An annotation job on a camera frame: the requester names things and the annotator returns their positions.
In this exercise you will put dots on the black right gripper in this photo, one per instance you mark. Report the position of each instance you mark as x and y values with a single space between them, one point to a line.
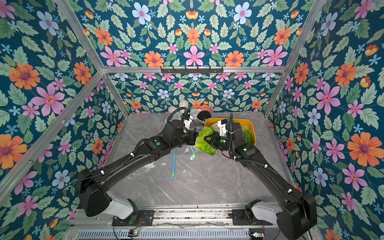
210 140

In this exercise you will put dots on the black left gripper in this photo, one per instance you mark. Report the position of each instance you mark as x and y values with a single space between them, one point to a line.
191 138

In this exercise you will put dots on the green chinese cabbage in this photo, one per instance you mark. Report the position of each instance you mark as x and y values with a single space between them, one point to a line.
203 145
247 135

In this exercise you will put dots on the clear zipper bag blue seal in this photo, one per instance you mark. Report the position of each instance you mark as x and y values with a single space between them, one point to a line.
171 165

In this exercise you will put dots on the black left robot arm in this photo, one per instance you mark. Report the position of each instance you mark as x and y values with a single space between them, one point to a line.
93 186

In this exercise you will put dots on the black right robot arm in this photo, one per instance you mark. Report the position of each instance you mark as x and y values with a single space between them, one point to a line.
295 212

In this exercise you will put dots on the white plush bunny blue shirt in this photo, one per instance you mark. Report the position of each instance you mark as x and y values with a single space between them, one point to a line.
182 103

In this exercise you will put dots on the yellow plastic tray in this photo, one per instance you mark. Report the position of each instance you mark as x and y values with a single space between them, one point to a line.
212 122

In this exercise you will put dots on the black striped plush toy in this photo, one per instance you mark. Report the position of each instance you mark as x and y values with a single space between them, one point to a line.
204 113

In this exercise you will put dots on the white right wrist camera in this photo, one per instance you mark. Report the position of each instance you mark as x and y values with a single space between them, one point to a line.
222 127

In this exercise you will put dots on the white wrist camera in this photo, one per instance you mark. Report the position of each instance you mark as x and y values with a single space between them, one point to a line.
222 127
187 121

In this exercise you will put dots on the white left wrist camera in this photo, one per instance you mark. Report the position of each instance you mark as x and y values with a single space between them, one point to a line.
187 121

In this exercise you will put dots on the black hook rail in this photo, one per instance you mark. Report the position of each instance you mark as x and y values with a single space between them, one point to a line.
192 70

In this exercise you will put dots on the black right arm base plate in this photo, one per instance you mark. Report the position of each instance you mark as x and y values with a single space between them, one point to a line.
245 217

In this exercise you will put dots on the aluminium mounting rail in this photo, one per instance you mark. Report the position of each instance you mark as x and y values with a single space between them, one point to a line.
178 217

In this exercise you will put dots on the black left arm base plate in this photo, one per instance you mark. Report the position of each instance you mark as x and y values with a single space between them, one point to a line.
139 218

